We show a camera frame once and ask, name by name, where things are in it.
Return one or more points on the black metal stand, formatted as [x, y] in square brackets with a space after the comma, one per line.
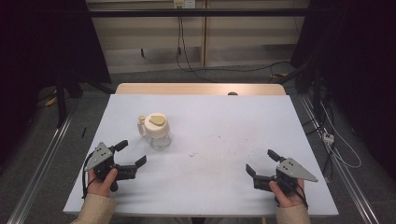
[61, 102]

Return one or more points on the person's right hand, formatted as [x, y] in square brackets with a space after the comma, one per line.
[288, 200]

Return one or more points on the small black stick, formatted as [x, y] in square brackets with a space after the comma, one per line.
[83, 132]

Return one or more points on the black horizontal metal bar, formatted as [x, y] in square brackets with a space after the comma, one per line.
[199, 12]

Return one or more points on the person's left hand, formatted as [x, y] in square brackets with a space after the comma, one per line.
[101, 186]

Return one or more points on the white table cover sheet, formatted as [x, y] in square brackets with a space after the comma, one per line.
[202, 174]

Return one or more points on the wooden table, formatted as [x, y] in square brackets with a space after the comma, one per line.
[186, 88]

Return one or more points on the aluminium floor rail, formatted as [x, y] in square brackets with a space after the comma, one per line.
[37, 174]
[351, 186]

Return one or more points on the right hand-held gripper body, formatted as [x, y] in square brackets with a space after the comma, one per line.
[294, 171]

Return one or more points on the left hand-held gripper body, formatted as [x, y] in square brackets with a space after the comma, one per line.
[100, 155]

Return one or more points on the glass cup with cream lid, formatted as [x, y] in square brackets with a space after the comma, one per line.
[155, 128]

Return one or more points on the wooden vertical post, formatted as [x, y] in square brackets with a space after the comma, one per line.
[204, 34]

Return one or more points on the black curtain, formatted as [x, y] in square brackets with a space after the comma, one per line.
[37, 46]
[358, 62]

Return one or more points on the white power plug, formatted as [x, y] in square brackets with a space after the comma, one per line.
[328, 138]

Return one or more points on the white wall socket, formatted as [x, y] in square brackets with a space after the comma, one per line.
[184, 3]

